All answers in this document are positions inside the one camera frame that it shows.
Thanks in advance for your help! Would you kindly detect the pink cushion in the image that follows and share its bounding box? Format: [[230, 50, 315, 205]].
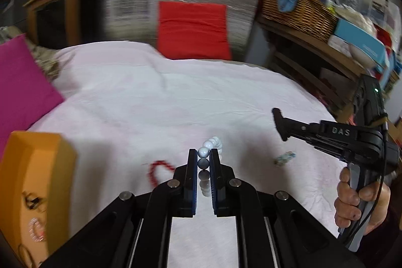
[[0, 34, 65, 158]]

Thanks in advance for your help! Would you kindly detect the small red cushion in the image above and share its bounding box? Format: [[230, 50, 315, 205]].
[[156, 1, 233, 61]]

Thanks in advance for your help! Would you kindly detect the orange cardboard box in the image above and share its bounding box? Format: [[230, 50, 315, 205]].
[[0, 131, 77, 267]]

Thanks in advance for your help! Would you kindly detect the pink bead bracelet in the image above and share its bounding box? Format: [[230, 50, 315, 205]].
[[28, 218, 47, 242]]

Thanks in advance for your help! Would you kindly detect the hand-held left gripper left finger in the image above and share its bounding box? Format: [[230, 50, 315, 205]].
[[39, 149, 198, 268]]

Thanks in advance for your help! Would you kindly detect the light blue cardboard box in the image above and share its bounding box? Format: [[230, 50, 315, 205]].
[[333, 18, 388, 68]]

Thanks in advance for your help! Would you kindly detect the white bowl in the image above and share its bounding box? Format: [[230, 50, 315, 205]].
[[347, 43, 377, 66]]

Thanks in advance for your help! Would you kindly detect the white bead bracelet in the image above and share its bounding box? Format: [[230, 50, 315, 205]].
[[197, 136, 224, 197]]

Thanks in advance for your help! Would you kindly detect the black cable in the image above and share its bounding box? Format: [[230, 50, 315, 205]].
[[344, 113, 388, 248]]

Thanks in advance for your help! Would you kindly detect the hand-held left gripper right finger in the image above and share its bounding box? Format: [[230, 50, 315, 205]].
[[210, 149, 366, 268]]

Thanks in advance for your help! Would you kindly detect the person's right hand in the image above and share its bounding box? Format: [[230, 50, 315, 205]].
[[334, 167, 391, 235]]

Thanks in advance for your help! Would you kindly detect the patterned cloth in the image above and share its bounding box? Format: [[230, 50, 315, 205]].
[[0, 26, 62, 80]]

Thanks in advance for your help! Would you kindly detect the silver grey armchair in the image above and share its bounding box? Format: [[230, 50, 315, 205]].
[[102, 0, 264, 61]]

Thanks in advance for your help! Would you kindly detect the black hair tie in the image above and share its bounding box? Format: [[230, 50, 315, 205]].
[[22, 191, 43, 210]]

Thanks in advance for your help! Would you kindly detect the wicker basket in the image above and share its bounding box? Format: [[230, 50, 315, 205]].
[[260, 0, 339, 43]]

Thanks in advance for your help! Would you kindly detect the wooden side table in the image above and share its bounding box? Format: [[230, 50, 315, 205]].
[[258, 17, 402, 121]]

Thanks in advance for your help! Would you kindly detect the person's right forearm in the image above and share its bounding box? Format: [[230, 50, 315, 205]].
[[364, 205, 402, 268]]

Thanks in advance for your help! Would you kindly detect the red bead bracelet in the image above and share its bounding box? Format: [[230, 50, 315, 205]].
[[147, 160, 177, 187]]

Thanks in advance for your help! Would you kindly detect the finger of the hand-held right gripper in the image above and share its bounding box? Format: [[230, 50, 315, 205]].
[[272, 108, 321, 143]]

